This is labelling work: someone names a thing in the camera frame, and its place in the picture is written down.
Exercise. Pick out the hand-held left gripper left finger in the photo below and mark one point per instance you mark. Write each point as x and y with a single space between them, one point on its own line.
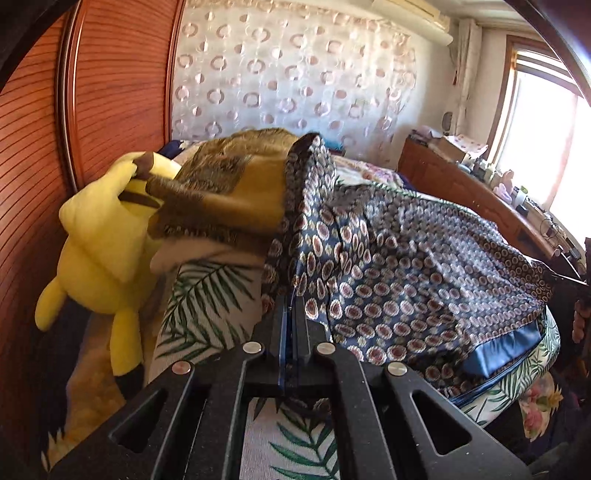
282 332

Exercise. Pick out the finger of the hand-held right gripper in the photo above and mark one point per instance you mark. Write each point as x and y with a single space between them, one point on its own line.
565 278

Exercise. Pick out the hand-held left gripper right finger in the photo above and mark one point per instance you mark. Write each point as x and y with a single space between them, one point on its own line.
298 332

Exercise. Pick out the navy circle-patterned shirt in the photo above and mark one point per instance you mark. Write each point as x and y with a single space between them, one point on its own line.
392 277

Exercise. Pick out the person's right hand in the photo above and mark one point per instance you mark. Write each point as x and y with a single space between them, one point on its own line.
581 321

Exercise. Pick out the leaf print bed sheet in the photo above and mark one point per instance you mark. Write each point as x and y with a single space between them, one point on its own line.
207 304

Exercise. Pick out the white pillow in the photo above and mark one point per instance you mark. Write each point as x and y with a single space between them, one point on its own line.
207 256

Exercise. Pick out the pink figurine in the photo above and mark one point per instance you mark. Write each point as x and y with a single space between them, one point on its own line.
504 184

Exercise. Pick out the window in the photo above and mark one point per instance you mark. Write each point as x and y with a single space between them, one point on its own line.
545 138

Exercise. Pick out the pink flower bed sheet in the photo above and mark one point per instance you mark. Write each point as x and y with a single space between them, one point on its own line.
540 401

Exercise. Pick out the long wooden cabinet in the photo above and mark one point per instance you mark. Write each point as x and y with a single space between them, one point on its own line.
461 189

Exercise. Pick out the brown gold patterned cloth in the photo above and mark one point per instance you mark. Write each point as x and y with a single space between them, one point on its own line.
249 194

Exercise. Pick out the open cardboard box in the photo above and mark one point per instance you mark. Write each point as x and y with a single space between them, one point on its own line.
455 147

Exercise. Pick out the floral blanket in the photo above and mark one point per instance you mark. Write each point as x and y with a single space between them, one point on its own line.
369 173

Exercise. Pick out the yellow plush toy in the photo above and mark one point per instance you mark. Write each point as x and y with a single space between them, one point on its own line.
92 230

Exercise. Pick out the white floral window curtain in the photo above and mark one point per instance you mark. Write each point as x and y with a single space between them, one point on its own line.
464 78

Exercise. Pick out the white circle-patterned curtain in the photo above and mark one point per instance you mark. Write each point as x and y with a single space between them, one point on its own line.
277 69

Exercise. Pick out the white air conditioner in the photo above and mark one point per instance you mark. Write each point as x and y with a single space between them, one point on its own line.
415 21

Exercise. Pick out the grey wall fixture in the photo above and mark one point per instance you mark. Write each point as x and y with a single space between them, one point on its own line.
449 121

